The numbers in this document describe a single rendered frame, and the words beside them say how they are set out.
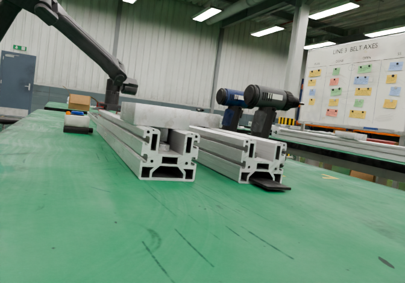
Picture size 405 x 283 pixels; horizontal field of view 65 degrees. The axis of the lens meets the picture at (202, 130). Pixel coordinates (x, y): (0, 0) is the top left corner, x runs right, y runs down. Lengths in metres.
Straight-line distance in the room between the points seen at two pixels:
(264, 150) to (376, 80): 3.23
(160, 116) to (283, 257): 0.37
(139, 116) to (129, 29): 12.14
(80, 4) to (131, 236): 12.42
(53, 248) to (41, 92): 11.98
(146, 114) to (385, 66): 3.39
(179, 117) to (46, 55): 11.79
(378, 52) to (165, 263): 3.75
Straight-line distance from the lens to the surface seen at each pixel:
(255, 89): 0.86
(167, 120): 0.61
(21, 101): 12.27
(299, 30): 9.51
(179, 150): 0.57
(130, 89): 1.41
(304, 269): 0.31
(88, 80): 12.29
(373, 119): 3.78
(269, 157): 0.66
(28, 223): 0.35
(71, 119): 1.16
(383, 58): 3.87
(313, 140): 2.50
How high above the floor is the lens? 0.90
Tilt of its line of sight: 3 degrees down
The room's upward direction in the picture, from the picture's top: 7 degrees clockwise
